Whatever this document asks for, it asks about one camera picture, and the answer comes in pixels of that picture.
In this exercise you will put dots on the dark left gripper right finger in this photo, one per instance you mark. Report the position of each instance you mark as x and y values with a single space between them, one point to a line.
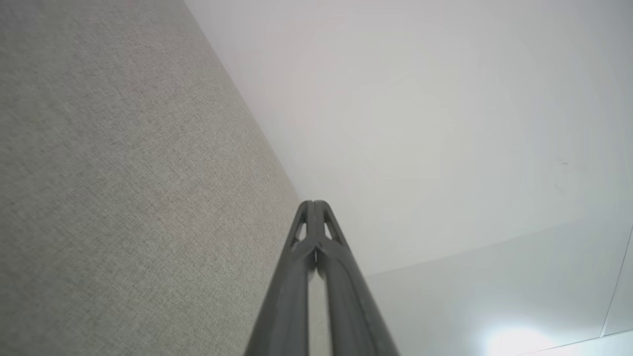
351 306

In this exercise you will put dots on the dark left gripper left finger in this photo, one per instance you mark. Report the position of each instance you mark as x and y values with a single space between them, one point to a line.
289 306

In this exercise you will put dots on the grey fabric sofa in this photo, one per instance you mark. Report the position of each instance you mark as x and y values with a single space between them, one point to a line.
99 198

